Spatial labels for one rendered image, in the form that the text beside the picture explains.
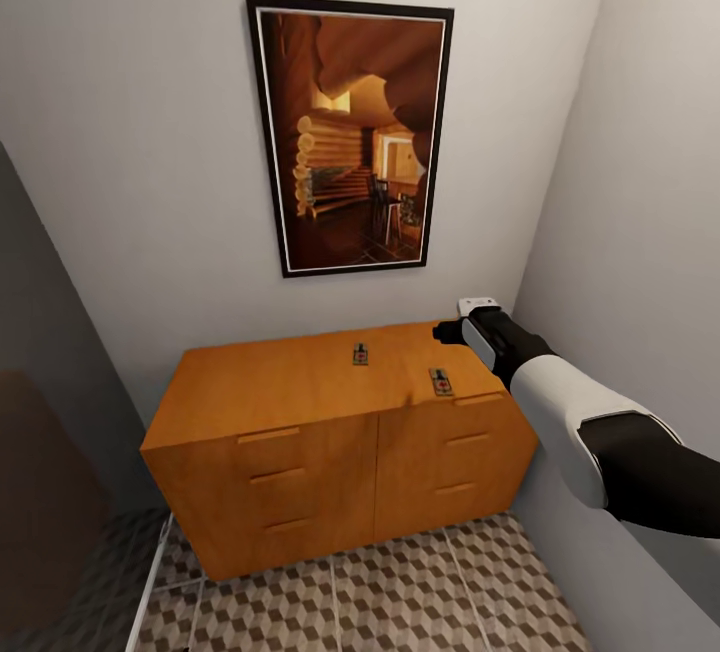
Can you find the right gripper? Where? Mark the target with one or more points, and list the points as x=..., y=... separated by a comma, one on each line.
x=449, y=333

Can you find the cabinet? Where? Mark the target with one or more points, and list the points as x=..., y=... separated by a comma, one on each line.
x=277, y=451

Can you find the door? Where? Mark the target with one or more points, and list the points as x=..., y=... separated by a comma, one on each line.
x=80, y=513

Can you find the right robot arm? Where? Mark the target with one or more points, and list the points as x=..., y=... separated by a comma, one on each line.
x=610, y=451

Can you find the picture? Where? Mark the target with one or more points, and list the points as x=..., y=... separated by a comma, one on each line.
x=352, y=98

